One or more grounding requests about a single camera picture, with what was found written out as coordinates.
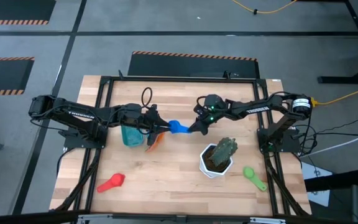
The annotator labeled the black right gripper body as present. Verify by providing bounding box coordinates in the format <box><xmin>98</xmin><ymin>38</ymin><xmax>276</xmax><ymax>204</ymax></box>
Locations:
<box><xmin>194</xmin><ymin>94</ymin><xmax>229</xmax><ymax>124</ymax></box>

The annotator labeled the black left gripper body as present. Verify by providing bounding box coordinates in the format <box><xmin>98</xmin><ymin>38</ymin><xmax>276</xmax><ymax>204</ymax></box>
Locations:
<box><xmin>140</xmin><ymin>105</ymin><xmax>161</xmax><ymax>146</ymax></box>

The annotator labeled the blue measuring cup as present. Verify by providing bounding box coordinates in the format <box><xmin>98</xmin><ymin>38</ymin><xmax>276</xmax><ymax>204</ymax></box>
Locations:
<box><xmin>168</xmin><ymin>119</ymin><xmax>193</xmax><ymax>135</ymax></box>

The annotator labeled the orange measuring cup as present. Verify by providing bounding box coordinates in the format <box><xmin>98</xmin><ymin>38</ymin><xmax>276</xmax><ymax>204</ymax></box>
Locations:
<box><xmin>144</xmin><ymin>132</ymin><xmax>166</xmax><ymax>153</ymax></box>

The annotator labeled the red measuring cup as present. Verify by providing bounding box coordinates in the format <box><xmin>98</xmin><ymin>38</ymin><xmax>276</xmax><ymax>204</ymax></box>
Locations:
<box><xmin>96</xmin><ymin>172</ymin><xmax>126</xmax><ymax>194</ymax></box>

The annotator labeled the teal plastic basket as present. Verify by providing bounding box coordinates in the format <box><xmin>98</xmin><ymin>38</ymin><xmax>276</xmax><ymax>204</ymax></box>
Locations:
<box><xmin>120</xmin><ymin>123</ymin><xmax>145</xmax><ymax>147</ymax></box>

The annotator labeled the green measuring cup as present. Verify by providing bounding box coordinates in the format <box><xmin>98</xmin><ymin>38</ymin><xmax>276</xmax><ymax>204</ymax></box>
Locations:
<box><xmin>242</xmin><ymin>166</ymin><xmax>268</xmax><ymax>192</ymax></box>

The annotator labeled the green cactus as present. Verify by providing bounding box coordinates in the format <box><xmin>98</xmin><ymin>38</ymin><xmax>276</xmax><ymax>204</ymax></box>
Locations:
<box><xmin>209</xmin><ymin>136</ymin><xmax>239</xmax><ymax>167</ymax></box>

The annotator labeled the black hazard-striped floor mat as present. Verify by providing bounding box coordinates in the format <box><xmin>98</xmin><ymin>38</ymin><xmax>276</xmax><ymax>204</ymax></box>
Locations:
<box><xmin>127</xmin><ymin>50</ymin><xmax>260</xmax><ymax>79</ymax></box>
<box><xmin>0</xmin><ymin>57</ymin><xmax>35</xmax><ymax>96</ymax></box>
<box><xmin>0</xmin><ymin>0</ymin><xmax>57</xmax><ymax>26</ymax></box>

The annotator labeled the white plant pot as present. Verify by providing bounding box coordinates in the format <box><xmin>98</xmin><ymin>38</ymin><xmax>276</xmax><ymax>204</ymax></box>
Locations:
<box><xmin>199</xmin><ymin>142</ymin><xmax>234</xmax><ymax>179</ymax></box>

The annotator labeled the white sheet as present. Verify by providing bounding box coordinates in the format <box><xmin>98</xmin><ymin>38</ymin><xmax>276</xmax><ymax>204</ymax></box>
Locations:
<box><xmin>300</xmin><ymin>161</ymin><xmax>333</xmax><ymax>208</ymax></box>

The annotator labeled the black floor beam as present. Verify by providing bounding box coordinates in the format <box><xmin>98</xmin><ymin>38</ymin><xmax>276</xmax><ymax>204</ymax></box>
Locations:
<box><xmin>305</xmin><ymin>169</ymin><xmax>358</xmax><ymax>193</ymax></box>

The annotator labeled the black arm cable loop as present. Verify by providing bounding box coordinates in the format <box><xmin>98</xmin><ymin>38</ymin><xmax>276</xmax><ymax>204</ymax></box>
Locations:
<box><xmin>140</xmin><ymin>86</ymin><xmax>154</xmax><ymax>108</ymax></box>

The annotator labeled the yellow extension cable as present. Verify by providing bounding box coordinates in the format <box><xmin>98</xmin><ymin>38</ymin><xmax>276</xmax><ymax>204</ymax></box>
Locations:
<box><xmin>231</xmin><ymin>0</ymin><xmax>298</xmax><ymax>16</ymax></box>

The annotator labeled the black desk leg frame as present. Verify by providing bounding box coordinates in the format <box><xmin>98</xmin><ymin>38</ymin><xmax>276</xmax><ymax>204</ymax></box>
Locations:
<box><xmin>317</xmin><ymin>0</ymin><xmax>358</xmax><ymax>85</ymax></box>

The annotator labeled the white cable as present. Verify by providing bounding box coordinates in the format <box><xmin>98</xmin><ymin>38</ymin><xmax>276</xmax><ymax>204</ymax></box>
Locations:
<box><xmin>300</xmin><ymin>127</ymin><xmax>358</xmax><ymax>158</ymax></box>

